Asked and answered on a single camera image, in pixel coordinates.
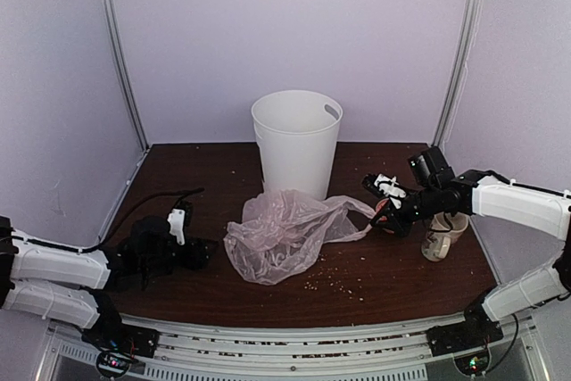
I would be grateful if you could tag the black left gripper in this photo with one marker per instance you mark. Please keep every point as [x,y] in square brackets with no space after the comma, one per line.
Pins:
[196,259]

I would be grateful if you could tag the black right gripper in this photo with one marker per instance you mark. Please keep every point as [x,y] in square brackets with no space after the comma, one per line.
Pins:
[401,228]

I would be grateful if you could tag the translucent pink plastic bag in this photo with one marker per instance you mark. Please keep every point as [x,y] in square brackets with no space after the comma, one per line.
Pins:
[282,233]

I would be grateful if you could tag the white plastic trash bin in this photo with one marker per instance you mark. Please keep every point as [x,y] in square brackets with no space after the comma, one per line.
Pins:
[296,132]

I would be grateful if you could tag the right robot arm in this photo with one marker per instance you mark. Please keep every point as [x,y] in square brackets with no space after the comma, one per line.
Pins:
[483,194]

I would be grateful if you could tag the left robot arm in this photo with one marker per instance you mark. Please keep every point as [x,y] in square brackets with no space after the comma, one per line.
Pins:
[55,281]

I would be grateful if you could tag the red patterned ceramic bowl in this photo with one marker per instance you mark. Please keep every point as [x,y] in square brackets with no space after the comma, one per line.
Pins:
[382,217]

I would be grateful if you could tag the cream patterned ceramic mug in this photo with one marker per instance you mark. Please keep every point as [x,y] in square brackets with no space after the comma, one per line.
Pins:
[442,232]

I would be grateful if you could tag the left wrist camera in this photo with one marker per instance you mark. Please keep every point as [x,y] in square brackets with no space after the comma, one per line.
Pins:
[179,218]

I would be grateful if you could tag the front aluminium rail base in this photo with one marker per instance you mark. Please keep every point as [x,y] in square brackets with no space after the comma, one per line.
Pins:
[390,351]

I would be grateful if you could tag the right aluminium frame post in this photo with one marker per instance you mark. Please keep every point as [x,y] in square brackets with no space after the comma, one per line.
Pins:
[459,72]

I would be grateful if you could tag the aluminium frame post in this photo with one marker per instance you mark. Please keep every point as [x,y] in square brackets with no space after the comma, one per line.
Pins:
[459,72]
[121,68]

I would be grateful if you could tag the left aluminium frame post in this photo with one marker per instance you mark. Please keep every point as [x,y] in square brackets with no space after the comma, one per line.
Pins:
[121,68]

